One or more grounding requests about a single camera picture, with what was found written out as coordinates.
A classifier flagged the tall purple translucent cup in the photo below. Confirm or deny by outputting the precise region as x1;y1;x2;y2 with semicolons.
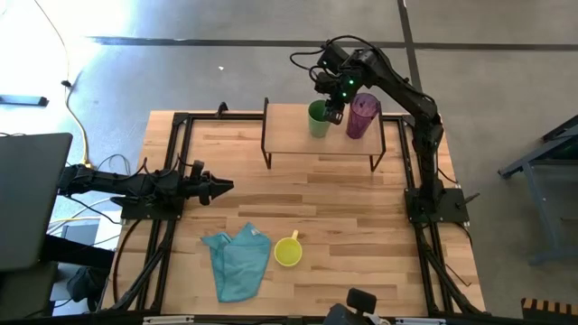
345;92;381;140

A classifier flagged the blue-grey metal table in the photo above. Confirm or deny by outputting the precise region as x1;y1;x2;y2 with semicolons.
498;115;578;266

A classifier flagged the black aluminium table frame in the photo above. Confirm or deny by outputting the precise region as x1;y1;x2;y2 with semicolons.
101;101;487;317

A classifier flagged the dark bag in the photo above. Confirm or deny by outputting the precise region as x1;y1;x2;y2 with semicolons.
66;265;109;312

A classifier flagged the wooden shelf with black legs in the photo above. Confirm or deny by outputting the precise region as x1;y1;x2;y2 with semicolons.
260;97;387;173

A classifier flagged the teal blue cloth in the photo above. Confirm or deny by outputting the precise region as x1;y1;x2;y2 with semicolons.
200;221;273;304

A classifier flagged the black bar on floor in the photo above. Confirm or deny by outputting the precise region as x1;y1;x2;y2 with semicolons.
0;94;50;108

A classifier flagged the grey monitor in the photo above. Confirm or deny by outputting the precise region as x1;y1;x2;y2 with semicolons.
0;132;74;272

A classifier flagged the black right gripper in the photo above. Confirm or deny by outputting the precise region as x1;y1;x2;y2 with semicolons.
314;67;359;126

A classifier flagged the green plastic cup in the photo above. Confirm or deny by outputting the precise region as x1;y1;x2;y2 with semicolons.
307;98;338;139

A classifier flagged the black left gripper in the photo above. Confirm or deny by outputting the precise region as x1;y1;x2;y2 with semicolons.
182;175;236;207

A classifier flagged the yellow cable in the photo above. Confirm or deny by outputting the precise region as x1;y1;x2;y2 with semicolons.
33;0;91;168

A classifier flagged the silver aluminium bracket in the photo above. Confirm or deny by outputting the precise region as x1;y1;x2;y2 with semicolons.
143;314;195;325
396;317;448;325

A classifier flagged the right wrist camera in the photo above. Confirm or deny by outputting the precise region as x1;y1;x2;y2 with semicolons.
317;42;351;73

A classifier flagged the yellow ribbed mug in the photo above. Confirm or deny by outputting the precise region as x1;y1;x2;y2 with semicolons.
273;229;304;268

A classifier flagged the orange black striped object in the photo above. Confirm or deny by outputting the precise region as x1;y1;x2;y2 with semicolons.
521;296;578;322

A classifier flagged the black table-level camera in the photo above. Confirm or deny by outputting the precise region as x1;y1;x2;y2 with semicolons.
322;287;378;325

